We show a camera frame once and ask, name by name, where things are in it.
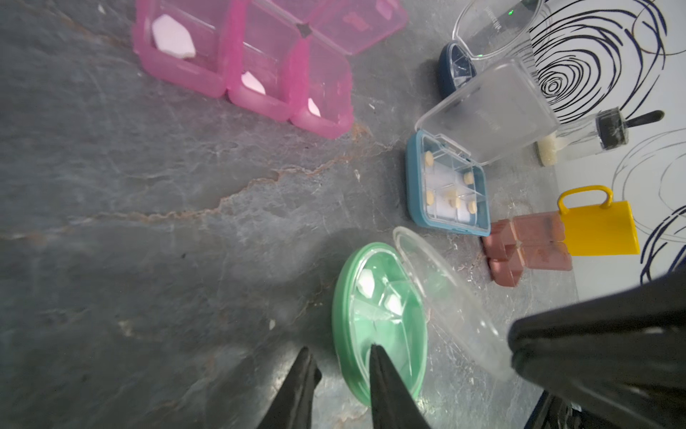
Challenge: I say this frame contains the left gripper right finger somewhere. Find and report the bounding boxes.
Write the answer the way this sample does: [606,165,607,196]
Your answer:
[370,344,430,429]

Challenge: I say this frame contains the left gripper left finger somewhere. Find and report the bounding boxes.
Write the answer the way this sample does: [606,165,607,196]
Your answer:
[258,347,323,429]

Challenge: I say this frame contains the green round pillbox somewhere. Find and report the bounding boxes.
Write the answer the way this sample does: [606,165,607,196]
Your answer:
[330,224,516,408]

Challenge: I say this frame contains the blue rectangular pillbox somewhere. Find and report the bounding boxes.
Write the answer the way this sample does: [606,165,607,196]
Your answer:
[406,57,559,237]

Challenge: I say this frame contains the pink pillbox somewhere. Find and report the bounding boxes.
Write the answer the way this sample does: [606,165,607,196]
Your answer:
[132,0,408,139]

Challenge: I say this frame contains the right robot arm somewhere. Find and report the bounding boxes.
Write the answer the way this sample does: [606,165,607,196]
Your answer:
[507,268,685,428]

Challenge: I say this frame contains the dark red pillbox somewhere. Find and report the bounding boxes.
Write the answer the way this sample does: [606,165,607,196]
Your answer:
[481,212,573,287]

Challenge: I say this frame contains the yellow mug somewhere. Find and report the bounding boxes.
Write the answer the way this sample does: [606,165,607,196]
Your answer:
[557,185,641,257]

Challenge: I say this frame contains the glass bottle black cap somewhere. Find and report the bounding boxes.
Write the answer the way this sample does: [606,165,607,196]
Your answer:
[536,107,665,166]

